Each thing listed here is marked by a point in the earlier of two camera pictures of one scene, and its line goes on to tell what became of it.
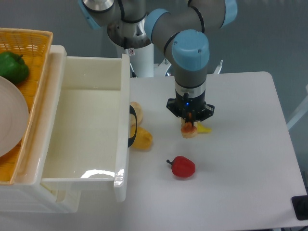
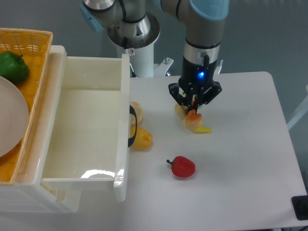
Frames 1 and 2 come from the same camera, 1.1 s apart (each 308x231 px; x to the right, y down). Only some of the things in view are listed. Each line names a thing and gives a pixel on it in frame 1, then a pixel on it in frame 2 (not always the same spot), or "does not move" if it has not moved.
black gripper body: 190,109 to 196,86
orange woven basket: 35,45 does not move
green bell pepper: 12,67 does not move
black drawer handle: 131,140 does not move
